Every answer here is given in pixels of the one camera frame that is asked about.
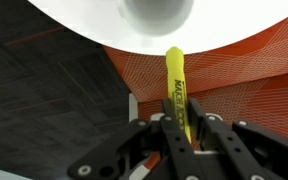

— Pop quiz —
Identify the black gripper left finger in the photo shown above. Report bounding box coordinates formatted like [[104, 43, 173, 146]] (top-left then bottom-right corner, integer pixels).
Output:
[[67, 99, 198, 180]]

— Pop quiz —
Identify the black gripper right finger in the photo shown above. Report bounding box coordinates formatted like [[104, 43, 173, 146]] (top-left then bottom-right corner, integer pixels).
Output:
[[188, 99, 288, 180]]

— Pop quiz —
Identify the yellow highlighter marker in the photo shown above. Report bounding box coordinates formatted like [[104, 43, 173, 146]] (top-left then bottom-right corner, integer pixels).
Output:
[[166, 47, 192, 143]]

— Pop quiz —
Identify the orange patterned sofa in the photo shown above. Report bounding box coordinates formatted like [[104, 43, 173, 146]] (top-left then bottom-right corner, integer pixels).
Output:
[[104, 17, 288, 137]]

